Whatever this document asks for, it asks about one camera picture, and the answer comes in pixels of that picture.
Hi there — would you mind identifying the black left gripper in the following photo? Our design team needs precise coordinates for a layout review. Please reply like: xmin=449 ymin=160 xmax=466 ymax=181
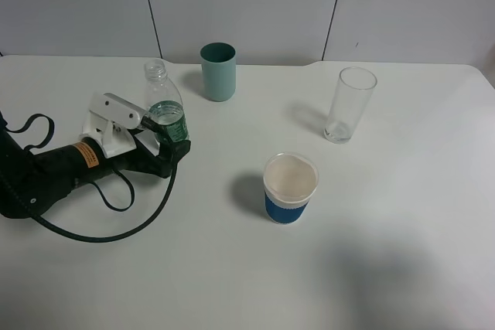
xmin=67 ymin=138 xmax=191 ymax=191

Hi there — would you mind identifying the clear bottle with green label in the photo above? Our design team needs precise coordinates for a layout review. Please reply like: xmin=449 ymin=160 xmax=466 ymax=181
xmin=144 ymin=59 xmax=189 ymax=142

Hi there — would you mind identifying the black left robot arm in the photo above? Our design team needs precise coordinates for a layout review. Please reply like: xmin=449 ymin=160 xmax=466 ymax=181
xmin=1 ymin=114 xmax=191 ymax=219

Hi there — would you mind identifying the teal green cup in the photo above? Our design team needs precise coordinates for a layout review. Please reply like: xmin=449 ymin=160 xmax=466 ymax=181
xmin=200 ymin=43 xmax=236 ymax=102

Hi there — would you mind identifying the white paper cup blue sleeve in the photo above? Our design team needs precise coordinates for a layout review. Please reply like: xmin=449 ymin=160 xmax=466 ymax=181
xmin=263 ymin=152 xmax=319 ymax=224

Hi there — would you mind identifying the tall clear drinking glass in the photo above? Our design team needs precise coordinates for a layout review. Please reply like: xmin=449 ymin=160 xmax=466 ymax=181
xmin=323 ymin=66 xmax=377 ymax=144

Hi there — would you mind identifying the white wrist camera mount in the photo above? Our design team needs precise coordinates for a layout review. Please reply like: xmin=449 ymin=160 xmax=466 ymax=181
xmin=80 ymin=93 xmax=147 ymax=158

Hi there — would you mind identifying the black camera cable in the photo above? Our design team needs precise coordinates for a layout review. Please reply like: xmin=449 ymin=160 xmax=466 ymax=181
xmin=3 ymin=113 xmax=179 ymax=243

